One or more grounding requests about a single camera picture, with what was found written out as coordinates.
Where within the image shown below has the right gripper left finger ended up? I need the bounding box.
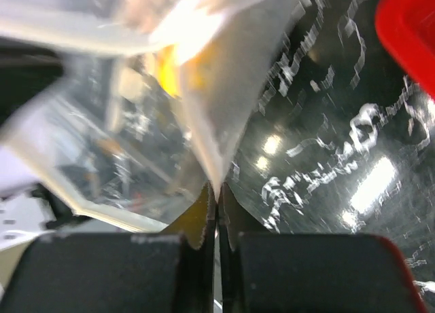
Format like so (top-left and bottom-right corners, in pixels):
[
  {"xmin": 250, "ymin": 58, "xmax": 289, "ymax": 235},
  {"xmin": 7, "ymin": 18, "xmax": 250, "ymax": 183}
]
[{"xmin": 1, "ymin": 185, "xmax": 216, "ymax": 312}]

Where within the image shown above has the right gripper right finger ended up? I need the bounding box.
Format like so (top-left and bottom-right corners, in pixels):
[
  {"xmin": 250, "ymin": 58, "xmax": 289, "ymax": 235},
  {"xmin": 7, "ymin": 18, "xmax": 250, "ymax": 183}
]
[{"xmin": 217, "ymin": 185, "xmax": 427, "ymax": 312}]

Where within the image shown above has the polka dot zip bag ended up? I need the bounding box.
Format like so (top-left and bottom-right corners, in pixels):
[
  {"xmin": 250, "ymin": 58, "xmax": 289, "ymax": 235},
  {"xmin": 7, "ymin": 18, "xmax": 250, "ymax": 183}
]
[{"xmin": 1, "ymin": 0, "xmax": 300, "ymax": 232}]

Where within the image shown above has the yellow toy mango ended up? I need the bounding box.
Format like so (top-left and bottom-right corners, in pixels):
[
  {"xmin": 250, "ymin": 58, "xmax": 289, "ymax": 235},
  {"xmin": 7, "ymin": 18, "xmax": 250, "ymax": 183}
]
[{"xmin": 156, "ymin": 41, "xmax": 219, "ymax": 99}]

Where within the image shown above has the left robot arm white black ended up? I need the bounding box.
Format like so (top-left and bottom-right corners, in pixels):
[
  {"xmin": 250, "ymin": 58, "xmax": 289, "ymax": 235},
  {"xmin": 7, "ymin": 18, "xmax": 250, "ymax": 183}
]
[{"xmin": 1, "ymin": 39, "xmax": 63, "ymax": 249}]

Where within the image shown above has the red plastic tray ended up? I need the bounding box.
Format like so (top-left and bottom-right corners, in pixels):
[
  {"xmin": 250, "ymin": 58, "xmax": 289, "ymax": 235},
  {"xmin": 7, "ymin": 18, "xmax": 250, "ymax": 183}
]
[{"xmin": 375, "ymin": 0, "xmax": 434, "ymax": 97}]

